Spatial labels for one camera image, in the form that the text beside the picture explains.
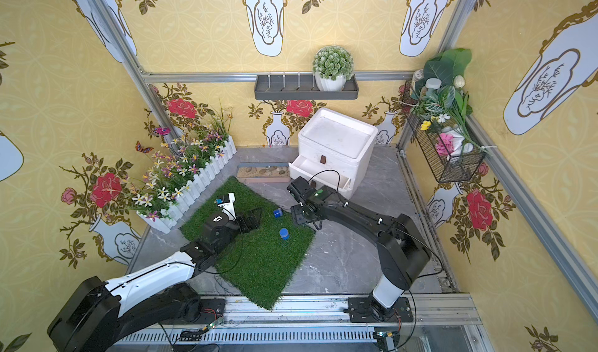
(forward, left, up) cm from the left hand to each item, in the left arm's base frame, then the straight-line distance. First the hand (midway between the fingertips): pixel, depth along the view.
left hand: (247, 207), depth 85 cm
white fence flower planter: (+16, +27, +4) cm, 32 cm away
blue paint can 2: (-7, -13, -9) cm, 17 cm away
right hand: (+2, -25, -3) cm, 25 cm away
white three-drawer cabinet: (+17, -33, +12) cm, 39 cm away
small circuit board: (-34, +7, -11) cm, 36 cm away
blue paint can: (+2, -10, -10) cm, 14 cm away
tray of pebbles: (+24, -3, -10) cm, 26 cm away
